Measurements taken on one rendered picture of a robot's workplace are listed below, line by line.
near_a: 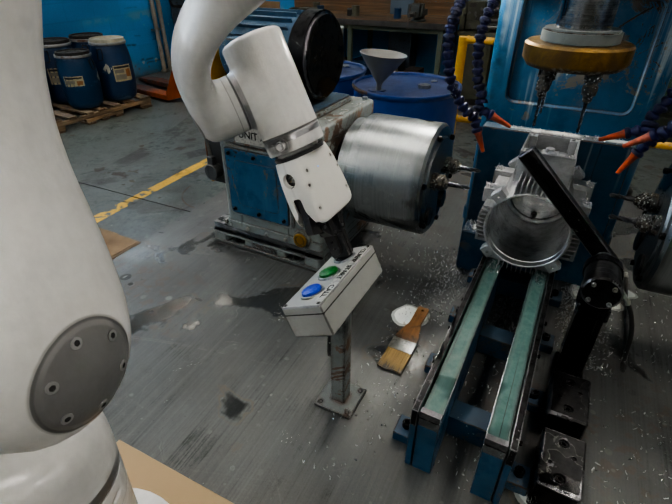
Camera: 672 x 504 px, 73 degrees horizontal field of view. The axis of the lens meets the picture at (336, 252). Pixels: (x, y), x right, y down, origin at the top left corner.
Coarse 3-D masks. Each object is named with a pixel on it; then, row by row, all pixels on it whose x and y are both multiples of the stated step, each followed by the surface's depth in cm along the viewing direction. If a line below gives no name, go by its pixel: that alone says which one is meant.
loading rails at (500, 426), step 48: (480, 288) 89; (528, 288) 89; (480, 336) 89; (528, 336) 78; (432, 384) 70; (528, 384) 68; (432, 432) 64; (480, 432) 71; (480, 480) 65; (528, 480) 67
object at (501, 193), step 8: (512, 160) 100; (576, 168) 95; (576, 176) 95; (584, 176) 95; (496, 192) 87; (504, 192) 86; (496, 200) 87; (480, 248) 94; (488, 248) 93; (488, 256) 94; (552, 264) 88; (560, 264) 89
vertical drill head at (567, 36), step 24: (576, 0) 75; (600, 0) 73; (552, 24) 83; (576, 24) 76; (600, 24) 75; (528, 48) 81; (552, 48) 76; (576, 48) 75; (600, 48) 75; (624, 48) 75; (552, 72) 80; (576, 72) 76; (600, 72) 76
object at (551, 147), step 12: (528, 144) 97; (540, 144) 97; (552, 144) 96; (564, 144) 95; (576, 144) 93; (552, 156) 86; (564, 156) 94; (576, 156) 86; (516, 168) 91; (552, 168) 87; (564, 168) 86; (516, 180) 92; (564, 180) 87
